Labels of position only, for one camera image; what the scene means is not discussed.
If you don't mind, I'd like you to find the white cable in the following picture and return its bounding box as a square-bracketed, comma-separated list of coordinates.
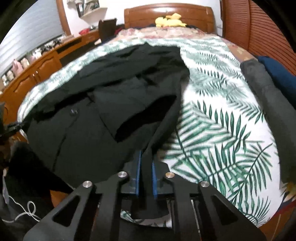
[2, 169, 42, 224]

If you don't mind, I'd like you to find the dark wooden chair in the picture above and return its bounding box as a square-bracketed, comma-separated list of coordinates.
[94, 19, 117, 45]

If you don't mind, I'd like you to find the green leaf print bedsheet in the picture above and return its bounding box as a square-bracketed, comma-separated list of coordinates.
[17, 35, 282, 226]

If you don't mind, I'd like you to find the pink bottle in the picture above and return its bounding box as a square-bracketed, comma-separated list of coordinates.
[12, 59, 23, 76]

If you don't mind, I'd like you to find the white wall shelf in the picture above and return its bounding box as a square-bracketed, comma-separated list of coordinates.
[67, 0, 104, 18]

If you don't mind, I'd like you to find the folded dark grey garment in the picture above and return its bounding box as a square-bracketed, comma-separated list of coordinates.
[240, 59, 295, 183]

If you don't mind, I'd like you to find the brown louvered wardrobe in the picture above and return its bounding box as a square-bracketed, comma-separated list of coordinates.
[221, 1, 295, 75]

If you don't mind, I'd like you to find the yellow plush toy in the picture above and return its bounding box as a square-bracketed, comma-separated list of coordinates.
[155, 13, 187, 27]

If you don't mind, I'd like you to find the folded navy blue garment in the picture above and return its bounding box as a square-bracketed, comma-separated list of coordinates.
[257, 56, 295, 100]

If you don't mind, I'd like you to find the black double-breasted coat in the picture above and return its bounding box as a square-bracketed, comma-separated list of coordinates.
[23, 43, 190, 219]

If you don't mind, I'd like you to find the grey window blind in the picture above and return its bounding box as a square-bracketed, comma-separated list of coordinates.
[1, 0, 64, 74]

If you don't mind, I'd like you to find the wooden headboard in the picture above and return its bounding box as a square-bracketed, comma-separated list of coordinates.
[124, 3, 216, 34]

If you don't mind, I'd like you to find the floral quilt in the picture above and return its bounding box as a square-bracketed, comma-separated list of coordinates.
[113, 27, 256, 62]

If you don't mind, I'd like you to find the wooden desk cabinet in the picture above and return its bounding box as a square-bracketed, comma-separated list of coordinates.
[1, 30, 99, 124]

